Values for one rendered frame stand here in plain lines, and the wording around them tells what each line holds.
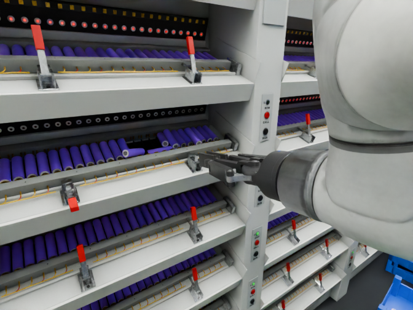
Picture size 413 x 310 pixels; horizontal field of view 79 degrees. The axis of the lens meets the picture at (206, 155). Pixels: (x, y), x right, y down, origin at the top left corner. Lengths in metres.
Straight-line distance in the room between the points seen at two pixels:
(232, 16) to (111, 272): 0.67
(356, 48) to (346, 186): 0.13
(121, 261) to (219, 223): 0.28
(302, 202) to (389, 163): 0.11
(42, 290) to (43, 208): 0.19
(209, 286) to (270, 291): 0.35
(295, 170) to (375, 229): 0.10
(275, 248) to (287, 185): 0.69
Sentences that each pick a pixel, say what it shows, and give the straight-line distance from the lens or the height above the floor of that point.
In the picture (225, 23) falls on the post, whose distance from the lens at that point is 0.74.
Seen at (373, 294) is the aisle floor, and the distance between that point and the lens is 1.84.
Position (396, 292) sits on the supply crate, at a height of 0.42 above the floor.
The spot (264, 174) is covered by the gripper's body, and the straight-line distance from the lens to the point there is 0.37.
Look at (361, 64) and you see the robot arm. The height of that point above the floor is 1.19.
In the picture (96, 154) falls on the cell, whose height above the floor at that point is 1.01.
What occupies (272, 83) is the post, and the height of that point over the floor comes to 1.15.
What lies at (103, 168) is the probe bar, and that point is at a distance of 0.55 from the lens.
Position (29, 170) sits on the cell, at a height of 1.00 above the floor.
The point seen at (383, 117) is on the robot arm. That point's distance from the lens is 0.21.
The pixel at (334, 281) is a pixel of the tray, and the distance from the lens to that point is 1.58.
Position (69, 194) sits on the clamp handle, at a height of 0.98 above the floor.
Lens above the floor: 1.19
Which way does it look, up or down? 19 degrees down
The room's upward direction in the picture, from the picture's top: straight up
